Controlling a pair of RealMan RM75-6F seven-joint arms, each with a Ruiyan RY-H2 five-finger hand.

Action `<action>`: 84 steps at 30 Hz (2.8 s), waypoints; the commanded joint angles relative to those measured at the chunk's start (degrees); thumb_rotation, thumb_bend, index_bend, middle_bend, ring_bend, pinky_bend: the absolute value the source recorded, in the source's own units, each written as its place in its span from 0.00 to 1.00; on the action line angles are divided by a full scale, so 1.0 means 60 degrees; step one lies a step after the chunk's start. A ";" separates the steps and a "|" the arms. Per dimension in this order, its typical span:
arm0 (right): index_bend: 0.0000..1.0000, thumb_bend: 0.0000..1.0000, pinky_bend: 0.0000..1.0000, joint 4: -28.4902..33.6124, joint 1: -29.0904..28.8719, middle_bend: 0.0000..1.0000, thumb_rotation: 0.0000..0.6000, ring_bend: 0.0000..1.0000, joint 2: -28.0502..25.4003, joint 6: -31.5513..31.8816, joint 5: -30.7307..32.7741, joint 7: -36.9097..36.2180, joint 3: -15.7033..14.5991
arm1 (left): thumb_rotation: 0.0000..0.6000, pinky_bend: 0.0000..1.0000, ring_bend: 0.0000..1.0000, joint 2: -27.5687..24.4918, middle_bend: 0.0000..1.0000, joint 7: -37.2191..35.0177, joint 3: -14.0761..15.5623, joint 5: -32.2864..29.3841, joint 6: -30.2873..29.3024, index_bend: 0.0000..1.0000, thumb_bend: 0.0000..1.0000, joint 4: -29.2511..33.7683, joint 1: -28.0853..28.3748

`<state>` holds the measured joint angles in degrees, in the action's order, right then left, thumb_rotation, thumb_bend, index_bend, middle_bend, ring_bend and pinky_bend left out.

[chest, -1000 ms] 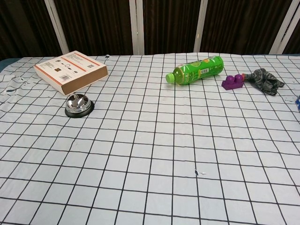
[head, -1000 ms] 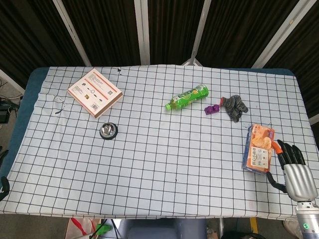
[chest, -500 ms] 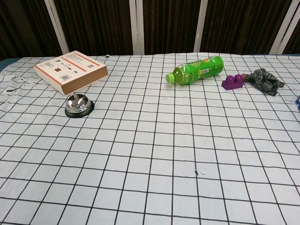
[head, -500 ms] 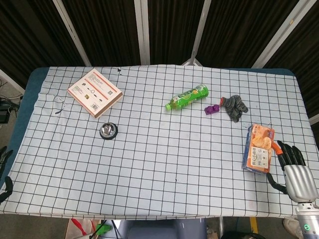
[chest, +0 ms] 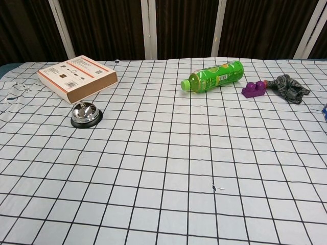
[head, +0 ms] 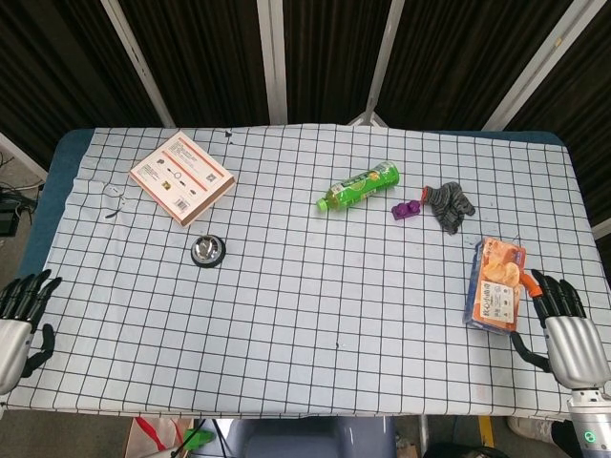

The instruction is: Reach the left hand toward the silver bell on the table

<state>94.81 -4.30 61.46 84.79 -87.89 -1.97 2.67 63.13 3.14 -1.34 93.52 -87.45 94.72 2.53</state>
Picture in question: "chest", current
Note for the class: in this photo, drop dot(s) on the grey striped crumpled cloth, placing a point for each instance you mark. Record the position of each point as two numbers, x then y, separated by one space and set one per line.
287 86

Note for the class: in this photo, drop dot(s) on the white frame post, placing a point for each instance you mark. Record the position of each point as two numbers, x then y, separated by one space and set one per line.
219 28
62 28
149 28
306 30

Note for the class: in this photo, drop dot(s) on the purple toy building block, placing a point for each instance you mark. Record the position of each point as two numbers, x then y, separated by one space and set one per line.
254 89

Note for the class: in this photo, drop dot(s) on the white black checked tablecloth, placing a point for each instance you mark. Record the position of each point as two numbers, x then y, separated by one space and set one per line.
163 166

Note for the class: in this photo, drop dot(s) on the white orange cardboard box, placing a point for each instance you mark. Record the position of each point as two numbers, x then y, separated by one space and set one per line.
76 76

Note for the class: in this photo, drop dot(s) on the green plastic drink bottle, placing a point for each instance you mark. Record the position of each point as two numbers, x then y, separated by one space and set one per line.
217 75

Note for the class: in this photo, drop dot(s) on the blue white small package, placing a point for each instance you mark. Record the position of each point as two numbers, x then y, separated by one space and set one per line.
325 110

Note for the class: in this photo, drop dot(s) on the dark brown curtain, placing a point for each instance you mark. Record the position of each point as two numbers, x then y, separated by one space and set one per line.
186 25

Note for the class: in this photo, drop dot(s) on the silver desk bell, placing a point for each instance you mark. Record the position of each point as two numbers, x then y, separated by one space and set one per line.
85 113

